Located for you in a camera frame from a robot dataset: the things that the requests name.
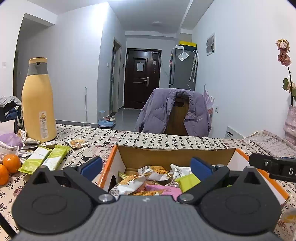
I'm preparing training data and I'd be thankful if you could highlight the dark entrance door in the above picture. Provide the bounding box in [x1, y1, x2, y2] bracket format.
[123, 48, 162, 109]

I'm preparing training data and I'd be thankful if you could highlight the pink snack bag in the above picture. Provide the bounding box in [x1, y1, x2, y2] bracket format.
[145, 184, 182, 201]

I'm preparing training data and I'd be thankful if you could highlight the small green snack bar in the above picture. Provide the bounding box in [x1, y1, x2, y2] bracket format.
[42, 145, 71, 171]
[18, 146, 52, 175]

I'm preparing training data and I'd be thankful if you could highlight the dried pink roses bouquet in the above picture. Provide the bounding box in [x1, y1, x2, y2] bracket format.
[275, 39, 295, 106]

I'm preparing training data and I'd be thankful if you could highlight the wall electrical panel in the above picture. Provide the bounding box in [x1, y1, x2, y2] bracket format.
[206, 33, 215, 56]

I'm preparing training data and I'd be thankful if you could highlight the grey refrigerator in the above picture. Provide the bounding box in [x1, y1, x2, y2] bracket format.
[169, 49, 198, 91]

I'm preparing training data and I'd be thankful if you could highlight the pink textured vase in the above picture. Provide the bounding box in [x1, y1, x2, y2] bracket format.
[283, 105, 295, 142]

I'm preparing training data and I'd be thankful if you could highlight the purple down jacket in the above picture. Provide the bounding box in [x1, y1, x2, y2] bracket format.
[135, 88, 211, 137]

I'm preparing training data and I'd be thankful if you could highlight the folded pink quilt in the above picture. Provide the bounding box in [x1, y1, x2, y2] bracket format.
[243, 130, 295, 158]

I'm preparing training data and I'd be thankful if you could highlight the oat crisps packet on table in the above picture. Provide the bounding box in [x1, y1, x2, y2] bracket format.
[66, 138, 89, 149]

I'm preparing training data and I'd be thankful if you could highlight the yellow box on refrigerator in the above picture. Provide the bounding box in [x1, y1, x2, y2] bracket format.
[179, 41, 197, 48]

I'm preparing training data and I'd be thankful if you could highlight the oat crisps snack packet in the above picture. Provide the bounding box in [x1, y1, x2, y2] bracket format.
[109, 174, 150, 199]

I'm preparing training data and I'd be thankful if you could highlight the white silver snack packet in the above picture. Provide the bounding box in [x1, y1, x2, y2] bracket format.
[169, 164, 192, 187]

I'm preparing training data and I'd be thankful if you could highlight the orange mandarin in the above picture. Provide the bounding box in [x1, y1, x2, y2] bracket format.
[0, 164, 10, 186]
[3, 154, 22, 174]

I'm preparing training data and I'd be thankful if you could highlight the wooden chair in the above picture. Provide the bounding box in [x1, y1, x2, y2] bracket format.
[165, 101, 189, 136]

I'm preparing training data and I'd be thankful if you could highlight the orange cardboard pumpkin box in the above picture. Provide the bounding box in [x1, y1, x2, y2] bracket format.
[97, 145, 290, 209]

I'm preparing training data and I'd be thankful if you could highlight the yellow thermos bottle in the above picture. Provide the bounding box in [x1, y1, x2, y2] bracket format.
[22, 57, 57, 143]

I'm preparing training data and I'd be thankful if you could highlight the purple tissue paper bag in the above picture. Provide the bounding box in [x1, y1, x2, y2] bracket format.
[1, 120, 22, 161]

